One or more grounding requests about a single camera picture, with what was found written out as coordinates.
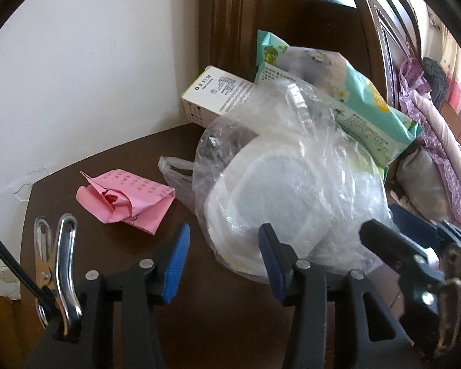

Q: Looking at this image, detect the grey pillow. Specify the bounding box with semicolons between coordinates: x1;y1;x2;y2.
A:
394;147;456;220

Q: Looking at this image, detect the green wet wipes packet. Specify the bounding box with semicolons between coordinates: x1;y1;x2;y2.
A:
254;30;423;179

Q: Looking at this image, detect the purple patterned quilt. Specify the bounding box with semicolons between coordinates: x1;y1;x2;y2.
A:
397;58;461;224

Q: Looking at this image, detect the white cardboard box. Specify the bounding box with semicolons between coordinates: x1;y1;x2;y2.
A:
180;66;260;128

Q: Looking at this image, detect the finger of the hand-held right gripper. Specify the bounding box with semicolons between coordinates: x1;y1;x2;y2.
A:
390;203;461;273
359;219;446;283

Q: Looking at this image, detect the dark wooden headboard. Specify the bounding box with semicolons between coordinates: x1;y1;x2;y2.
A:
200;0;425;154

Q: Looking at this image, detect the black cloth bundle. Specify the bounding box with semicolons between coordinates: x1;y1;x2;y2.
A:
423;57;449;108

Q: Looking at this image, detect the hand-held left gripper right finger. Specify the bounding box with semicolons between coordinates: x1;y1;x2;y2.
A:
257;223;419;369

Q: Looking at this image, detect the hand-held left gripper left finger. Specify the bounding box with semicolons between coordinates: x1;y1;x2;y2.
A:
23;223;191;369

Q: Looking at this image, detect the wooden nightstand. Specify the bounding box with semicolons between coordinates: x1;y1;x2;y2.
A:
19;123;408;369

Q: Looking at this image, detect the clear plastic bag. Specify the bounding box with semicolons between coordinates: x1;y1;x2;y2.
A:
158;81;392;281

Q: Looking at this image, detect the red box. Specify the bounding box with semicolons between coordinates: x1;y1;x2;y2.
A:
446;77;461;110

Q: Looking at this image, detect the white wall socket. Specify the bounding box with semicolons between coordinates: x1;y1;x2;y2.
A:
0;265;20;284

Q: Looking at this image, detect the pink paper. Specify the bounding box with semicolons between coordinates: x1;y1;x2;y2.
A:
76;168;176;236

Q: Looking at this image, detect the metal spring clip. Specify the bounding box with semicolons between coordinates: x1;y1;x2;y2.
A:
34;213;83;339

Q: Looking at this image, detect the light patterned curtain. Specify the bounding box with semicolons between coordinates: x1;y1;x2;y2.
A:
426;4;461;97

